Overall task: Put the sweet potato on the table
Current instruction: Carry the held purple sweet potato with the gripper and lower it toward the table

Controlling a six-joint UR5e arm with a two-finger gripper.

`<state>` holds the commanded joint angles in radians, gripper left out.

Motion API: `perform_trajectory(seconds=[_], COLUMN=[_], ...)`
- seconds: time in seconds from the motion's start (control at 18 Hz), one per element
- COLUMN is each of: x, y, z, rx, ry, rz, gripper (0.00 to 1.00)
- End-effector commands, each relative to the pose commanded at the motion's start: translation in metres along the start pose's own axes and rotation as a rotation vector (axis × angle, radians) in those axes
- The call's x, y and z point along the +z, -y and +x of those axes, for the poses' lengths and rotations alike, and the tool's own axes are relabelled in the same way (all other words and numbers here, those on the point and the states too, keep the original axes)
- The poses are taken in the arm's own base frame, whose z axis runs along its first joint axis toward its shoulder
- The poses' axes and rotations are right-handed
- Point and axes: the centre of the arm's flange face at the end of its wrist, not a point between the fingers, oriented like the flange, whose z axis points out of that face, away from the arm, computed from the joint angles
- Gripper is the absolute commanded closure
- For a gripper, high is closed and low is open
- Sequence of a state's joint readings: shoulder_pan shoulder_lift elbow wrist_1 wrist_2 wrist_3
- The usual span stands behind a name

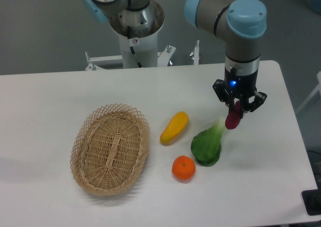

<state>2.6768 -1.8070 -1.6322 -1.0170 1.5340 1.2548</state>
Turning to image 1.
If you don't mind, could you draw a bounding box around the black device at table edge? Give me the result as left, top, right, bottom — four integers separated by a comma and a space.
301, 189, 320, 216

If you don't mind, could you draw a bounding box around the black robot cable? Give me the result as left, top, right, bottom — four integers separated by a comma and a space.
126, 26, 143, 69

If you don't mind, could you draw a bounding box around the yellow mango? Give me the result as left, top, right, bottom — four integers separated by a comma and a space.
159, 111, 189, 146

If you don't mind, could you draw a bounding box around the white frame at right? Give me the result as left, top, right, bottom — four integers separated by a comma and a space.
295, 71, 321, 115

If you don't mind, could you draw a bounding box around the woven wicker basket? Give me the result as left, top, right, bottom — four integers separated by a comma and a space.
70, 104, 150, 196

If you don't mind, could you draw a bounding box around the orange tangerine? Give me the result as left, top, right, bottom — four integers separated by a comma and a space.
172, 155, 196, 180

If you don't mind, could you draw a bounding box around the purple sweet potato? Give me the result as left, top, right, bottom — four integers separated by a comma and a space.
225, 101, 242, 130

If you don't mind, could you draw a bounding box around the green bok choy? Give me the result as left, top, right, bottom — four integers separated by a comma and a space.
191, 118, 227, 167

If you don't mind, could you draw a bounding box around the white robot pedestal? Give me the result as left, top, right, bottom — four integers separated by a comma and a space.
84, 1, 201, 71

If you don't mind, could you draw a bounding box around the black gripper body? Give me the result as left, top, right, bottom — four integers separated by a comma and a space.
224, 69, 258, 97

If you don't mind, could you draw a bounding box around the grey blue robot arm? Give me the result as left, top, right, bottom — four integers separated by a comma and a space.
82, 0, 267, 118

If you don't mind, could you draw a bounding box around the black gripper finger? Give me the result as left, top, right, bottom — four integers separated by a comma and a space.
213, 79, 235, 112
242, 91, 267, 117

